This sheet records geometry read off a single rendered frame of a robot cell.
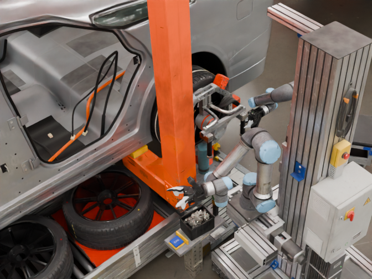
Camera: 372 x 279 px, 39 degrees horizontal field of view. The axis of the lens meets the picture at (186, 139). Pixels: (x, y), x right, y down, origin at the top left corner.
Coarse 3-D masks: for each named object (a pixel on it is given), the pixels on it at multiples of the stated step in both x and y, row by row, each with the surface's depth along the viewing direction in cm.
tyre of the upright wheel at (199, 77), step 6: (192, 66) 391; (198, 66) 396; (198, 72) 385; (204, 72) 387; (192, 78) 377; (198, 78) 377; (204, 78) 378; (210, 78) 382; (198, 84) 376; (204, 84) 381; (222, 96) 404; (156, 102) 379; (156, 108) 380; (156, 114) 379; (222, 114) 415; (156, 120) 381; (150, 126) 391; (156, 126) 383; (156, 132) 387; (156, 138) 397
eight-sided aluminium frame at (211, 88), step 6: (210, 84) 380; (198, 90) 375; (204, 90) 378; (210, 90) 375; (216, 90) 379; (222, 90) 385; (198, 96) 370; (204, 96) 374; (228, 108) 402; (228, 114) 406
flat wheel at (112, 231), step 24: (120, 168) 407; (72, 192) 390; (96, 192) 392; (120, 192) 393; (144, 192) 387; (72, 216) 372; (96, 216) 374; (120, 216) 371; (144, 216) 378; (96, 240) 369; (120, 240) 373
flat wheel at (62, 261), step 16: (16, 224) 369; (32, 224) 369; (48, 224) 368; (0, 240) 368; (16, 240) 378; (32, 240) 382; (48, 240) 375; (64, 240) 357; (0, 256) 352; (16, 256) 357; (32, 256) 356; (64, 256) 348; (48, 272) 338; (64, 272) 349
